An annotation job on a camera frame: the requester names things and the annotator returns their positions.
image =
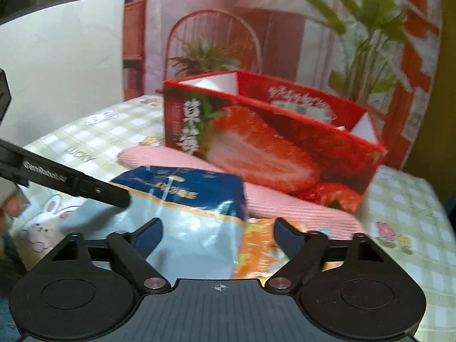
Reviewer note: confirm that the wall poster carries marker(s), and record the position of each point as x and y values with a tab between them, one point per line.
213	25

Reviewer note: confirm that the red strawberry print box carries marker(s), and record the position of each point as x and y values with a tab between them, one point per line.
285	149

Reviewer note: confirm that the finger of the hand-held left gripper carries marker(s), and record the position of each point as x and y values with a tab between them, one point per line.
107	194

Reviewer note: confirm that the pink ribbed cloth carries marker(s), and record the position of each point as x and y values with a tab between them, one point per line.
285	206

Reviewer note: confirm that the person's left hand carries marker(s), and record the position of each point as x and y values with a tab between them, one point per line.
16	205

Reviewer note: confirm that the checked tablecloth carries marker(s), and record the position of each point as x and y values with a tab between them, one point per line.
399	203

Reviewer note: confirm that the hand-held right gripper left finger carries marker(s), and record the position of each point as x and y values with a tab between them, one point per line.
151	238

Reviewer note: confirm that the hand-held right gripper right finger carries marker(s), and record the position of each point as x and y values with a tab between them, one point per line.
288	238

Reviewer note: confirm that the blue and white tissue packet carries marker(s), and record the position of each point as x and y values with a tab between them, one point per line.
199	228

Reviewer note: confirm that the orange snack packet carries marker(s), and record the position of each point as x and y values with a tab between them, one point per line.
256	253

